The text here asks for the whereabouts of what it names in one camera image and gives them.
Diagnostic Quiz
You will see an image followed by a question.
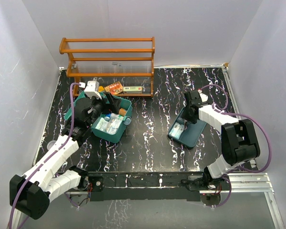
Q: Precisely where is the purple cable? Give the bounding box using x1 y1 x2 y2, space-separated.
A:
8 82 86 229
197 84 273 208

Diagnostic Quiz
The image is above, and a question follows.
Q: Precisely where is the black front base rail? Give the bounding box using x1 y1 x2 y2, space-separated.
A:
61 171 232 202

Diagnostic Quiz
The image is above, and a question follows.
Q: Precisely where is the brown bottle orange cap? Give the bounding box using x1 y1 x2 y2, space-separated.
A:
119 108 127 116

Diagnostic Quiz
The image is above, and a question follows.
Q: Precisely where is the blue grey divided tray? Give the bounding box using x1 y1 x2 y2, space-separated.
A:
167 107 206 149

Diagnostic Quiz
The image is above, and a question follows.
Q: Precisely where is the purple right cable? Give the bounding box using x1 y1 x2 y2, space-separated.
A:
197 84 273 208

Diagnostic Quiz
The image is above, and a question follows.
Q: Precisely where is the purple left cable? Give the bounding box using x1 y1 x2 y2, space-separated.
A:
8 82 86 229

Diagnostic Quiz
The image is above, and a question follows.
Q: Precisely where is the clear plastic bag packet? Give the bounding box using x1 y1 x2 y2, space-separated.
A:
106 119 122 135

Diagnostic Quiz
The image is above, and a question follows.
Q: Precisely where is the white bottle green label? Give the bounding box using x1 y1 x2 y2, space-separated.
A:
110 113 124 121

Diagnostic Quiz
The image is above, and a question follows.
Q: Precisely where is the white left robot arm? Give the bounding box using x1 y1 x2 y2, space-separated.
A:
10 93 122 219

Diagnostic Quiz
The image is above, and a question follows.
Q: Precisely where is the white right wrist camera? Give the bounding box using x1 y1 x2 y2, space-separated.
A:
198 89 208 102

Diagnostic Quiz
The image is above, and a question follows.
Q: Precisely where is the white blue-label packet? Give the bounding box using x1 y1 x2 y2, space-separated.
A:
95 117 108 132

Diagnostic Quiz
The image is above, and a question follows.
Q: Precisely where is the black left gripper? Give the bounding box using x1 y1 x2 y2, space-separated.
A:
86 92 121 127

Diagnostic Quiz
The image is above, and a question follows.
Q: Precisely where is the blue white packet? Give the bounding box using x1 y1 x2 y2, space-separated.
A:
169 123 184 139

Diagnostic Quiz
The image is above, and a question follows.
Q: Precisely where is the yellow grey small object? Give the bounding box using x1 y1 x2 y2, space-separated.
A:
99 86 105 92

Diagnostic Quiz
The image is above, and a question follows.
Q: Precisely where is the orange wooden shelf rack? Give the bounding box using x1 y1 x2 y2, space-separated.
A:
59 37 155 97

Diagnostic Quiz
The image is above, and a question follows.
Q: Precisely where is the pale green long box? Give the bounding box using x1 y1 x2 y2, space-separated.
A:
123 86 143 94

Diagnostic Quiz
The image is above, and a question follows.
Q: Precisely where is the orange medicine box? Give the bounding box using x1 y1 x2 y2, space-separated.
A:
104 81 123 95

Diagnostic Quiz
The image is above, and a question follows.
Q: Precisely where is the blue white roll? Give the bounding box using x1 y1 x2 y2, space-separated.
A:
104 114 110 122

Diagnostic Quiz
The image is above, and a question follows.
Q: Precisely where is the green plastic medicine box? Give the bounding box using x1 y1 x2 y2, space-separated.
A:
61 92 132 145

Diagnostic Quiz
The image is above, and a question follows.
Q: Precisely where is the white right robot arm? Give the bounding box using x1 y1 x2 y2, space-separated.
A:
182 90 260 189

